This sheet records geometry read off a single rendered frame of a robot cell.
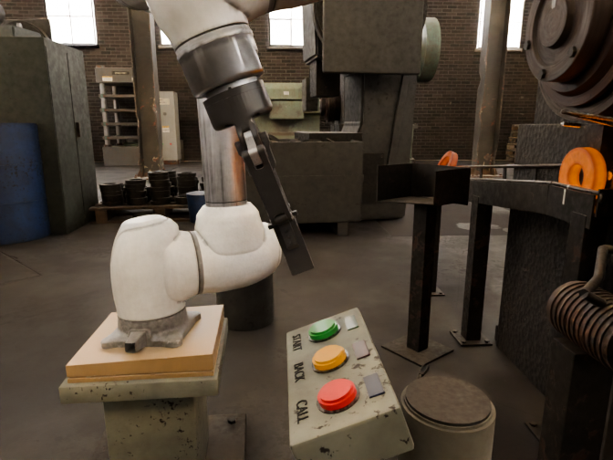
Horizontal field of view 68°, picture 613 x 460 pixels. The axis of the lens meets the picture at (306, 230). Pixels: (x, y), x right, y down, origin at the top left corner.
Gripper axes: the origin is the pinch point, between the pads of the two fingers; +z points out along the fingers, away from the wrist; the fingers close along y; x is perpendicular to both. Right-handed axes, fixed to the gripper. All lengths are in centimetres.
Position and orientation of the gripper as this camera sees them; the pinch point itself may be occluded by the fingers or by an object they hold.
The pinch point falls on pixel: (293, 245)
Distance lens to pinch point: 58.3
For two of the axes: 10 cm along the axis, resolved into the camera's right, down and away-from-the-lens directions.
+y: -0.6, -2.2, 9.7
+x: -9.4, 3.5, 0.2
